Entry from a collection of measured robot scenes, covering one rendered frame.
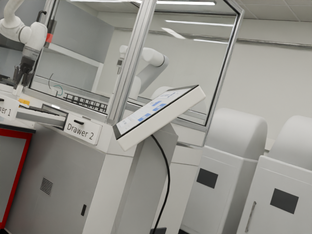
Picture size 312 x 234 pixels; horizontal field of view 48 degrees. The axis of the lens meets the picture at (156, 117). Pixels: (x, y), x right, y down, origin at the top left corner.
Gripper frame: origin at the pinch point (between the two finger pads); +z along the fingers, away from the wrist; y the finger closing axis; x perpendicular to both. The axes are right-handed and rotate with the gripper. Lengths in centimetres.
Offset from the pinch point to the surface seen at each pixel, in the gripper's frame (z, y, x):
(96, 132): 4, 14, -56
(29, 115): 9.0, -3.1, -21.7
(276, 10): -184, 310, -17
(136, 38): -51, 15, -58
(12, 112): 9.1, -13.7, -21.0
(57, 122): 9.4, 15.6, -24.0
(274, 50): -142, 341, -23
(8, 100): 5.1, -12.7, -12.7
